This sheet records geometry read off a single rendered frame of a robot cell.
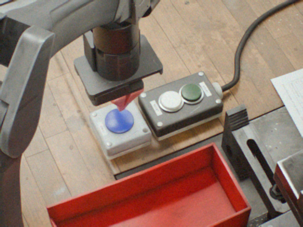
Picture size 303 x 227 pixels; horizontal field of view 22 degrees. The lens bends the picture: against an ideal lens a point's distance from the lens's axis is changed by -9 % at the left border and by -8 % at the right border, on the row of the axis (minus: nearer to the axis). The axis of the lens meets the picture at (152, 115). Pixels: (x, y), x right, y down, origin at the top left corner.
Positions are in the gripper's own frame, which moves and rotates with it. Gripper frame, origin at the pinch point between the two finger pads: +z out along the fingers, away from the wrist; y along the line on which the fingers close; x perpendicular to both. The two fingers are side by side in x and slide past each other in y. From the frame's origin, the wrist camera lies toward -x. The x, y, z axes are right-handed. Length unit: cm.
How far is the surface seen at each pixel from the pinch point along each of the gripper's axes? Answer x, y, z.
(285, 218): 27.0, -11.9, -1.6
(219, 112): 3.6, -13.7, 5.9
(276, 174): 26.1, -8.5, -15.3
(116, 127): 1.3, 1.2, 3.2
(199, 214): 17.4, -3.9, 6.4
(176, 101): 0.9, -8.0, 3.3
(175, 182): 11.1, -3.1, 6.4
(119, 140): 3.0, 1.6, 3.9
